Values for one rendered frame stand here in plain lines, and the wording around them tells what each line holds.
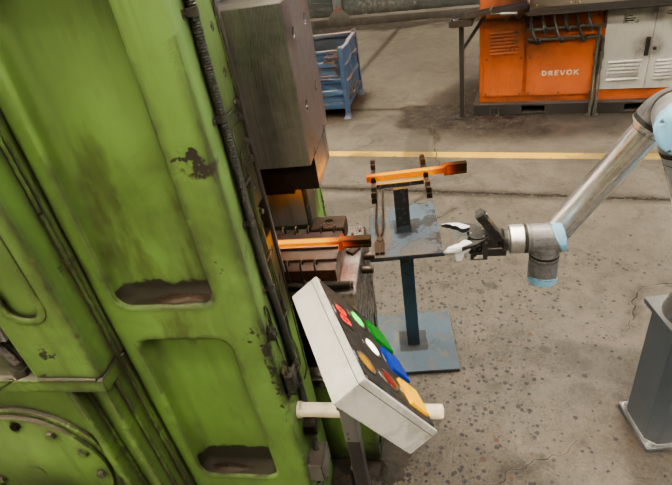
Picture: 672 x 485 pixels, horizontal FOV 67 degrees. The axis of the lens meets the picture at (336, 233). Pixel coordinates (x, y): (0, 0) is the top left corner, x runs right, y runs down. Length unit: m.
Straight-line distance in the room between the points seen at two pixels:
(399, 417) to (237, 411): 0.78
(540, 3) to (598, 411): 3.31
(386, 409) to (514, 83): 4.32
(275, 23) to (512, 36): 3.89
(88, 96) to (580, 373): 2.23
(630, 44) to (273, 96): 4.10
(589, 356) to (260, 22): 2.10
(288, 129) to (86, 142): 0.47
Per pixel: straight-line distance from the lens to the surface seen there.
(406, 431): 1.14
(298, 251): 1.69
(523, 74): 5.11
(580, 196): 1.73
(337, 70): 5.31
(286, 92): 1.28
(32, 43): 1.26
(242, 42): 1.27
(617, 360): 2.72
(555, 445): 2.37
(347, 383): 1.00
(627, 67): 5.14
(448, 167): 2.10
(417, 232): 2.19
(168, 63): 1.06
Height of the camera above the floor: 1.94
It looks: 33 degrees down
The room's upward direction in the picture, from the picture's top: 10 degrees counter-clockwise
